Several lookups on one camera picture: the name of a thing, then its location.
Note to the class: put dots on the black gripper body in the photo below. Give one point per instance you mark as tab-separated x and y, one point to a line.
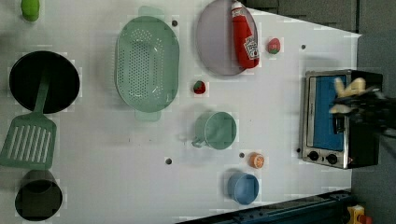
371	107

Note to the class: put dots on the peeled plush banana toy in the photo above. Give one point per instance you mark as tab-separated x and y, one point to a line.
356	87

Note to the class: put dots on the silver black toaster oven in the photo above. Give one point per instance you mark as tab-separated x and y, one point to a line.
329	140

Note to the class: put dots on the pale strawberry toy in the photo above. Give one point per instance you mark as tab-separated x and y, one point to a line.
273	46

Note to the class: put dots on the orange slice toy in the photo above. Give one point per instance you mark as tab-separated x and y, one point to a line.
256	160

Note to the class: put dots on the red ketchup bottle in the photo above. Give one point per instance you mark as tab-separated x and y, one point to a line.
245	45

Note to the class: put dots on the blue cup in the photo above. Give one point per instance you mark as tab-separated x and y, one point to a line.
243	188

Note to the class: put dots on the green mug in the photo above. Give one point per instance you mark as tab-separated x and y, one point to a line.
214	129

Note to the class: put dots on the lilac round plate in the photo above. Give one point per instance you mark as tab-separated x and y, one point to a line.
214	38

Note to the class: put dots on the dark red strawberry toy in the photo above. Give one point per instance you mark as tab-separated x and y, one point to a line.
199	87

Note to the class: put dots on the green plastic colander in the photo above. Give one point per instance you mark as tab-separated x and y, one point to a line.
147	64

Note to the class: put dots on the green slotted spatula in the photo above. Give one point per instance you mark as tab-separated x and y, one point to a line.
31	137

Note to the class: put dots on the black cup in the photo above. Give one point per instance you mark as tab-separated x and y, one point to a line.
39	196

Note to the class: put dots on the black round pan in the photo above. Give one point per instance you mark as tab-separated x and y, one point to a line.
64	82

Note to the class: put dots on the lime green object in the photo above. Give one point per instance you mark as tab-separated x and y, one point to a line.
30	9

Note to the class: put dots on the blue metal frame rail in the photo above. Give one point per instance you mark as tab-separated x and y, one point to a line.
327	208

